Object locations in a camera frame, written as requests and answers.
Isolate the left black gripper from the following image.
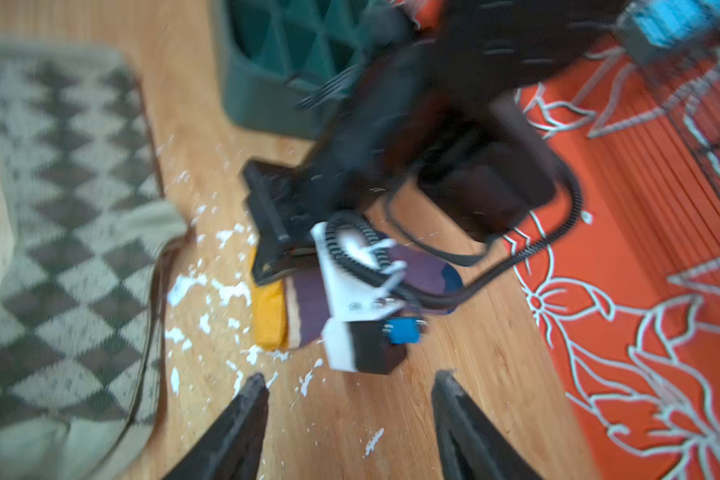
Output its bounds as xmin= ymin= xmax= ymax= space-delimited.
xmin=241 ymin=47 xmax=447 ymax=286

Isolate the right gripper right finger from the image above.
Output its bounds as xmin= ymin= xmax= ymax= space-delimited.
xmin=431 ymin=370 xmax=541 ymax=480

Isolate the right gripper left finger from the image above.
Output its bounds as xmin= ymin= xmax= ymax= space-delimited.
xmin=165 ymin=373 xmax=269 ymax=480

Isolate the purple sock with yellow cuff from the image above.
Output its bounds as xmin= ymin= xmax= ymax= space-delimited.
xmin=251 ymin=245 xmax=463 ymax=351

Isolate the green plastic divider tray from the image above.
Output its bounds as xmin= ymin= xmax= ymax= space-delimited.
xmin=209 ymin=0 xmax=385 ymax=140

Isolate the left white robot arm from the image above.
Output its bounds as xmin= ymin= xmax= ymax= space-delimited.
xmin=242 ymin=1 xmax=626 ymax=285

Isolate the beige argyle sock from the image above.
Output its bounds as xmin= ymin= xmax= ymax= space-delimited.
xmin=0 ymin=41 xmax=187 ymax=479

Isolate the light blue box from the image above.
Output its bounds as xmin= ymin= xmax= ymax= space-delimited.
xmin=628 ymin=0 xmax=720 ymax=48

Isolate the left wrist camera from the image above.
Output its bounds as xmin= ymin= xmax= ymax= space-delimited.
xmin=311 ymin=222 xmax=428 ymax=375

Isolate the black wire wall basket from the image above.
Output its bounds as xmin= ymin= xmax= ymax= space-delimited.
xmin=616 ymin=1 xmax=720 ymax=200

